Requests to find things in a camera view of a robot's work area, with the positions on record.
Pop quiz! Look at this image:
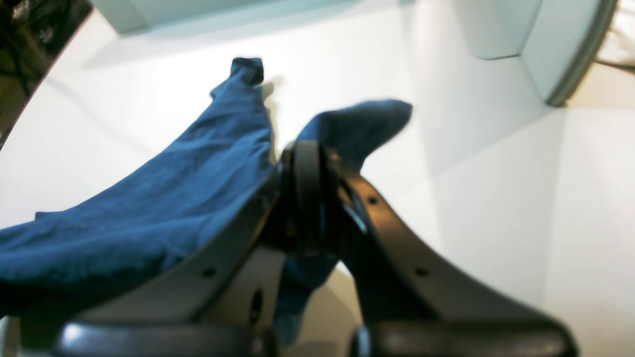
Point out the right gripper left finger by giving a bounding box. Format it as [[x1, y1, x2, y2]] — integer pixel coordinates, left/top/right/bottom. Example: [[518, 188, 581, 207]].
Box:
[[51, 140, 323, 357]]

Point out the dark navy t-shirt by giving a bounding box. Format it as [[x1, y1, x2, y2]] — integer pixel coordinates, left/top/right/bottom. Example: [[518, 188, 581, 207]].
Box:
[[1, 57, 413, 345]]

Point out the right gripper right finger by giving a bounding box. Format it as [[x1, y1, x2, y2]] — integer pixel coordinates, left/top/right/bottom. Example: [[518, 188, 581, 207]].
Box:
[[323, 152, 579, 357]]

